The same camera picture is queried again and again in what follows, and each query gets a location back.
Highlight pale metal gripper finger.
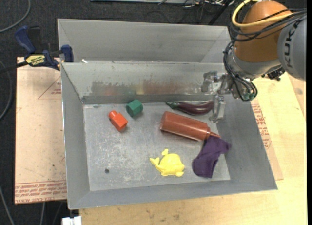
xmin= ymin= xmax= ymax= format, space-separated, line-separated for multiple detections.
xmin=209 ymin=94 xmax=227 ymax=123
xmin=201 ymin=71 xmax=221 ymax=94

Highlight purple toy eggplant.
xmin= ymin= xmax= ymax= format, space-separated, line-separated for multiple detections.
xmin=165 ymin=100 xmax=215 ymax=117

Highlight red-brown squeeze bottle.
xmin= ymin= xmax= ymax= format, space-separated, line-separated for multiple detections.
xmin=159 ymin=111 xmax=221 ymax=142

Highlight purple cloth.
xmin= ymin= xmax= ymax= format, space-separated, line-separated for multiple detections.
xmin=192 ymin=136 xmax=232 ymax=179

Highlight yellow toy whale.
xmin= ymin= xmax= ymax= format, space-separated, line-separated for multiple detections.
xmin=149 ymin=148 xmax=185 ymax=178

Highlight green hexagonal block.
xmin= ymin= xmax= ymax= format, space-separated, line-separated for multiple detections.
xmin=126 ymin=99 xmax=144 ymax=117

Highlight grey metal bin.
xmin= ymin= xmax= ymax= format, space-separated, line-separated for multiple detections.
xmin=57 ymin=18 xmax=278 ymax=210

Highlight orange-red toy block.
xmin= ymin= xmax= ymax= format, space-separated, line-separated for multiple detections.
xmin=108 ymin=110 xmax=129 ymax=132

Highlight brown cardboard board, red print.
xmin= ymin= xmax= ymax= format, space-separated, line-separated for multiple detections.
xmin=14 ymin=57 xmax=284 ymax=205

